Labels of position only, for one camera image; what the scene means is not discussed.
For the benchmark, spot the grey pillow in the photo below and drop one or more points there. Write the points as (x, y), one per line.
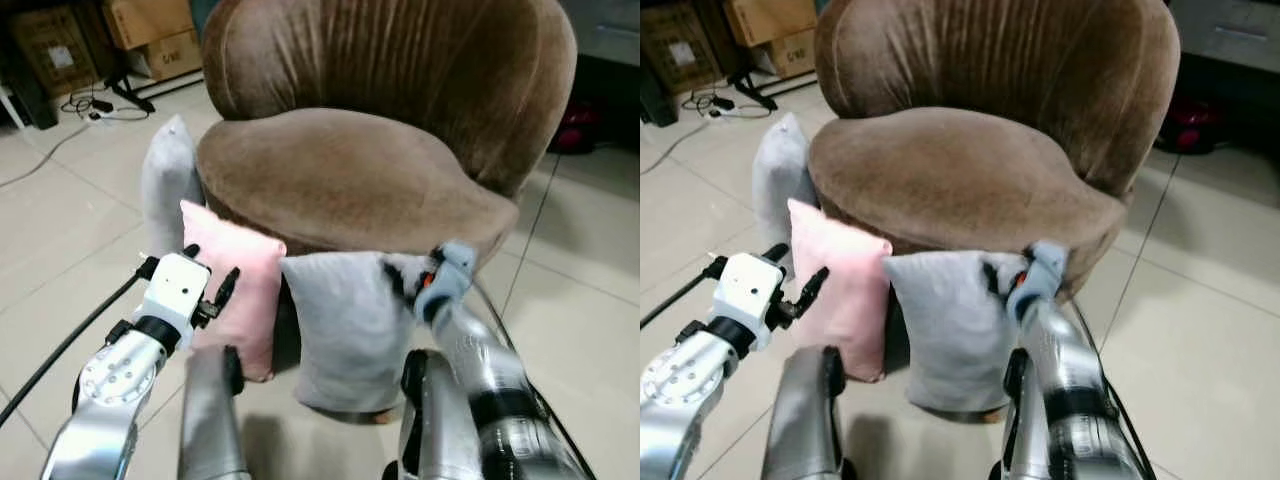
(950, 330)
(168, 180)
(780, 180)
(340, 330)

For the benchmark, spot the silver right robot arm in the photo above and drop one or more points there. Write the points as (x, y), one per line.
(500, 390)
(1075, 390)

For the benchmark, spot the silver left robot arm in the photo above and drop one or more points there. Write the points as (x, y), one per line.
(680, 385)
(110, 385)

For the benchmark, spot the pink pillow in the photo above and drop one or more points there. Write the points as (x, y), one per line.
(256, 322)
(860, 322)

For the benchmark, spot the brown velvet sofa chair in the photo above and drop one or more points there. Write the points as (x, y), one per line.
(380, 180)
(960, 170)

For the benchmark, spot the grey left robot leg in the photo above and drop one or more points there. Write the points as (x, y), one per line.
(212, 420)
(805, 420)

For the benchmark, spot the grey robot leg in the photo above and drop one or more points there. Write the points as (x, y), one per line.
(805, 420)
(440, 430)
(212, 420)
(1030, 430)

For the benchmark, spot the grey right robot leg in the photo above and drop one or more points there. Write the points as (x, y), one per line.
(1030, 430)
(440, 430)

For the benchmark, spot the black stand foot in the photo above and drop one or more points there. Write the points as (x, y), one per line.
(752, 90)
(132, 92)

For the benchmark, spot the printed brown cardboard box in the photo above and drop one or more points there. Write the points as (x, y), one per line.
(795, 54)
(172, 56)

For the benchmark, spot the red round appliance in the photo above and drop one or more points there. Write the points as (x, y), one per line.
(1190, 125)
(575, 130)

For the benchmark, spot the dark labelled cardboard box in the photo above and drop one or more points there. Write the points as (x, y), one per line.
(52, 50)
(682, 48)

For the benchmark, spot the light brown cardboard box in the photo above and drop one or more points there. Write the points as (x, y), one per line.
(148, 20)
(765, 18)

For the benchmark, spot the grey topped dark cabinet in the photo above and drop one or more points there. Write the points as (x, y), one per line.
(1230, 35)
(610, 40)

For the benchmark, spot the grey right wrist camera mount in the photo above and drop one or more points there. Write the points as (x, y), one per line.
(1042, 275)
(450, 275)

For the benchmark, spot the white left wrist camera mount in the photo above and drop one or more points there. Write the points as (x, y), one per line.
(175, 290)
(748, 292)

